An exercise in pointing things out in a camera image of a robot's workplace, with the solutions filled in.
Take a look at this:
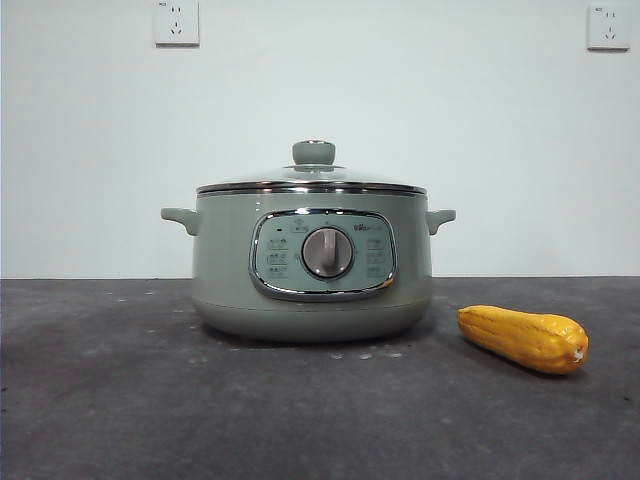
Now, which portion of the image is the glass lid with green knob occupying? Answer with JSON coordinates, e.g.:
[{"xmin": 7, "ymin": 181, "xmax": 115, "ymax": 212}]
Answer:
[{"xmin": 195, "ymin": 140, "xmax": 428, "ymax": 197}]

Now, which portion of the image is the yellow corn cob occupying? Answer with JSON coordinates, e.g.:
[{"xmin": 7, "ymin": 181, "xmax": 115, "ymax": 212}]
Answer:
[{"xmin": 456, "ymin": 305, "xmax": 590, "ymax": 376}]

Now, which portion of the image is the sage green electric pot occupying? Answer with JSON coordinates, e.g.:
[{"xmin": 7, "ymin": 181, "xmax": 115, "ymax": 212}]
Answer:
[{"xmin": 160, "ymin": 191, "xmax": 457, "ymax": 344}]

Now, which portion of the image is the white wall socket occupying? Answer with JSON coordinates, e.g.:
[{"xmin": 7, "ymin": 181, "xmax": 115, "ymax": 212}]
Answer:
[
  {"xmin": 153, "ymin": 0, "xmax": 201, "ymax": 49},
  {"xmin": 586, "ymin": 5, "xmax": 631, "ymax": 52}
]

